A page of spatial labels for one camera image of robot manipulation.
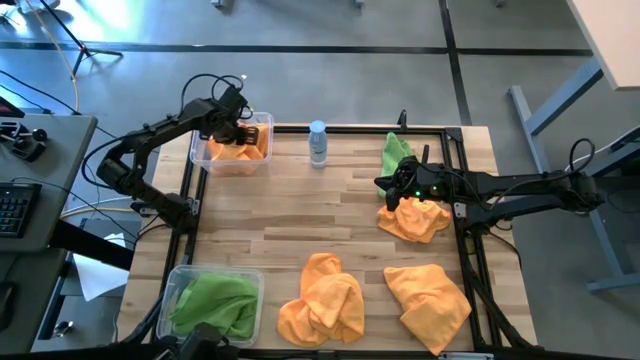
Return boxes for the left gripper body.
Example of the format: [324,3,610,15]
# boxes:
[212,85,260,146]

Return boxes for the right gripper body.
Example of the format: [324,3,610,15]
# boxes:
[394,145,451,201]

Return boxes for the green microfiber towel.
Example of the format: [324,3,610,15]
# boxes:
[377,131,416,199]
[169,272,260,341]

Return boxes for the clear plastic bin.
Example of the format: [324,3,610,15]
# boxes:
[155,264,265,348]
[189,112,275,176]

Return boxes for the pale blue plastic bottle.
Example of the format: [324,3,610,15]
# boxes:
[307,119,329,170]

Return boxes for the grey desk leg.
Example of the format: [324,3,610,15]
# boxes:
[508,55,605,183]

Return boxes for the black tripod stand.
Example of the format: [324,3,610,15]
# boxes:
[37,0,124,77]

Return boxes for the grey side desk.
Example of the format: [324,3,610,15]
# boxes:
[0,113,99,356]

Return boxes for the black desk crossbar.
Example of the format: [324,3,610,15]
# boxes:
[49,218,136,271]

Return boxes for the black clamp device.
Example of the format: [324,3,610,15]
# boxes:
[0,118,49,163]

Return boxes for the white paper sheet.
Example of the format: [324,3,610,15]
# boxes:
[72,232,127,303]

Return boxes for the black device with red edge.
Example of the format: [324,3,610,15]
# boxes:
[0,94,26,119]

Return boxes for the white desk top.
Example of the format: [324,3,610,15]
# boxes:
[566,0,640,93]

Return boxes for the black keyboard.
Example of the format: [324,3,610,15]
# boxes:
[0,181,43,239]

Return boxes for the black computer mouse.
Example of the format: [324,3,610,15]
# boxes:
[0,281,16,332]

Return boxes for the black aluminium table frame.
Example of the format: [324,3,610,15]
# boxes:
[117,124,539,360]

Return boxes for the yellow floor cable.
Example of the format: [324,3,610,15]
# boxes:
[24,0,81,114]

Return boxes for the silver frame bracket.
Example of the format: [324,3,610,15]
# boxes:
[438,351,496,360]

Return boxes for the white cable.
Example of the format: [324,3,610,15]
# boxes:
[567,127,640,171]

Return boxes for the blue-grey desk frame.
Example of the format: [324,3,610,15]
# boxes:
[552,124,640,294]

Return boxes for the black floor cable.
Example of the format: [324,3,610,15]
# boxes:
[0,69,119,139]

